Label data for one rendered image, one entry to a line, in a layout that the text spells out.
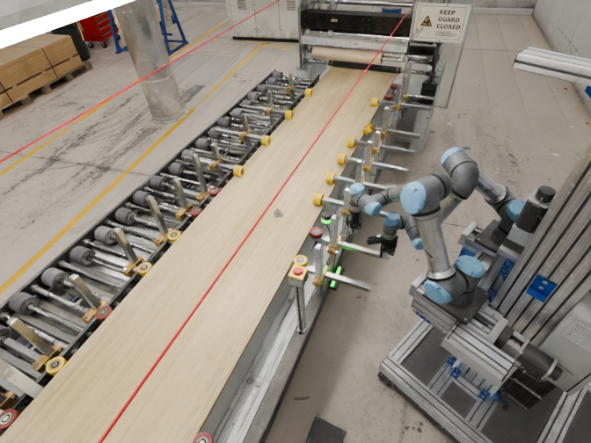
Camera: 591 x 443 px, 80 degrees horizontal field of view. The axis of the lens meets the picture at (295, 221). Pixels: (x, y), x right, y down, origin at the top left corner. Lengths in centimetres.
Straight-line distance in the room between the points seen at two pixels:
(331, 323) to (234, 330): 118
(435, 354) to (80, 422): 200
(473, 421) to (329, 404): 85
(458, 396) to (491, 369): 76
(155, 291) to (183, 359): 46
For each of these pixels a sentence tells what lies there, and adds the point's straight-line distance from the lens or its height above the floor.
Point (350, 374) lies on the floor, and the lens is 269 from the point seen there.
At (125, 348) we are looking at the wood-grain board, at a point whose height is 90.
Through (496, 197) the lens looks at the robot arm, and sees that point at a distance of 207.
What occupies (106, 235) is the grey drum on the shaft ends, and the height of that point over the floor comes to 84.
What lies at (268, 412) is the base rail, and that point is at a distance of 188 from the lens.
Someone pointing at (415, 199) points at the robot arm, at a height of 158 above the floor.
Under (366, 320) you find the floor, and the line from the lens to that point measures 289.
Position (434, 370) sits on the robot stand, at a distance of 257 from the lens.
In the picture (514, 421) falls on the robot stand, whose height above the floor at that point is 21.
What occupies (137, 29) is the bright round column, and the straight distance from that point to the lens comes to 534.
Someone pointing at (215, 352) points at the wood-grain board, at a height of 90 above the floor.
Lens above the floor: 248
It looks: 44 degrees down
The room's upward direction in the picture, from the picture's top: 4 degrees counter-clockwise
